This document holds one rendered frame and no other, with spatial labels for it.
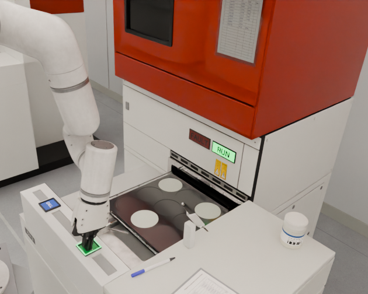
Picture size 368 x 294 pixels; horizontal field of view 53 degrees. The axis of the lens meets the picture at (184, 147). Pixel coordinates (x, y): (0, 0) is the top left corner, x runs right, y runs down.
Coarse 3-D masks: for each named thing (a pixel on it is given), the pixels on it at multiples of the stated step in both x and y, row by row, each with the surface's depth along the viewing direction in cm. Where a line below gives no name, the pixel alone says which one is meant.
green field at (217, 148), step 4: (216, 144) 142; (216, 148) 143; (220, 148) 141; (224, 148) 139; (216, 152) 143; (220, 152) 142; (224, 152) 140; (228, 152) 138; (232, 152) 137; (224, 156) 140; (228, 156) 139; (232, 156) 137; (232, 160) 138
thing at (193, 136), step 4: (192, 132) 150; (192, 136) 151; (196, 136) 149; (200, 136) 147; (196, 140) 150; (200, 140) 148; (204, 140) 146; (208, 140) 145; (200, 144) 149; (204, 144) 147; (208, 144) 145; (208, 148) 146
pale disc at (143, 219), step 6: (144, 210) 138; (132, 216) 135; (138, 216) 135; (144, 216) 135; (150, 216) 135; (156, 216) 136; (132, 222) 132; (138, 222) 132; (144, 222) 132; (150, 222) 133; (156, 222) 133
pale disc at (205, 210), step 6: (198, 204) 144; (204, 204) 144; (210, 204) 144; (198, 210) 140; (204, 210) 141; (210, 210) 141; (216, 210) 141; (204, 216) 137; (210, 216) 138; (216, 216) 138
